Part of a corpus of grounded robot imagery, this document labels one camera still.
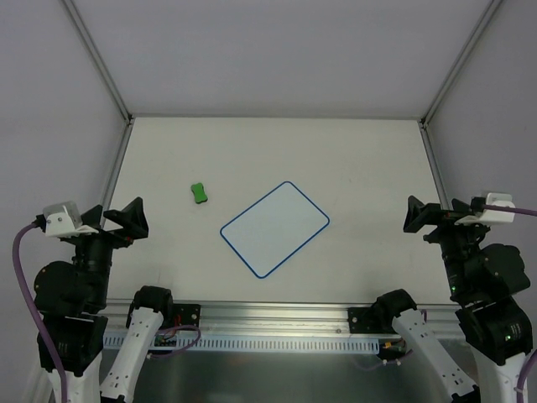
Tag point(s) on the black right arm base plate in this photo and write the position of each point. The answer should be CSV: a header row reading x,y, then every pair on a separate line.
x,y
368,320

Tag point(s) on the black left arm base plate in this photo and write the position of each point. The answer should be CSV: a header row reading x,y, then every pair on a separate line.
x,y
186,314

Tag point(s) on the left green circuit board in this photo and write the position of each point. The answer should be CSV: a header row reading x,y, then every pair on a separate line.
x,y
165,341

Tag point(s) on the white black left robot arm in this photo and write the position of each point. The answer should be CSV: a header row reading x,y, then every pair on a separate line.
x,y
70,297

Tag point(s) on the green whiteboard eraser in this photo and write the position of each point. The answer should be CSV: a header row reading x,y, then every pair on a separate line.
x,y
199,193

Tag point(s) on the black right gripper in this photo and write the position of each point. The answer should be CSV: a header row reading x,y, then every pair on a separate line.
x,y
443,229

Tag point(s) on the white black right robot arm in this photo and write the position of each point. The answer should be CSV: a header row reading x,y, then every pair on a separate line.
x,y
483,282

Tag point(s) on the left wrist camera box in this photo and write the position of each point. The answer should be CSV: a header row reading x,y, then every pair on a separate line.
x,y
63,220

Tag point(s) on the blue framed whiteboard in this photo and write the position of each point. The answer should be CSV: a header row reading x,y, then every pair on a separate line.
x,y
273,229

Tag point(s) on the aluminium frame left rail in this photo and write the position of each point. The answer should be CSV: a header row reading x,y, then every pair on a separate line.
x,y
105,117

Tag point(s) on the aluminium front mounting rail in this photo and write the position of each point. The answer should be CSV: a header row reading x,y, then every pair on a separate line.
x,y
286,319

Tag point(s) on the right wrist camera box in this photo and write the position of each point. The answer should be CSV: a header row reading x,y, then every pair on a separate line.
x,y
491,208

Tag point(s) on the aluminium frame rail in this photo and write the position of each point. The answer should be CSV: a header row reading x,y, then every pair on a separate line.
x,y
105,117
441,125

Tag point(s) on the aluminium frame right rail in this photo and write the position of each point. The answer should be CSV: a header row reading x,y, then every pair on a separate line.
x,y
441,125

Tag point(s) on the right circuit board connector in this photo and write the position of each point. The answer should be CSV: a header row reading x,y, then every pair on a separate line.
x,y
398,346

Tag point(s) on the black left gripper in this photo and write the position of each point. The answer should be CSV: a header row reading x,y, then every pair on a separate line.
x,y
101,235

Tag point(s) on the white slotted cable duct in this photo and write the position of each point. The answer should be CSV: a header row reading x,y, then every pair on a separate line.
x,y
270,344

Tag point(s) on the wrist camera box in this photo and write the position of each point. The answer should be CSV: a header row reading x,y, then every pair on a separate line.
x,y
491,208
63,220

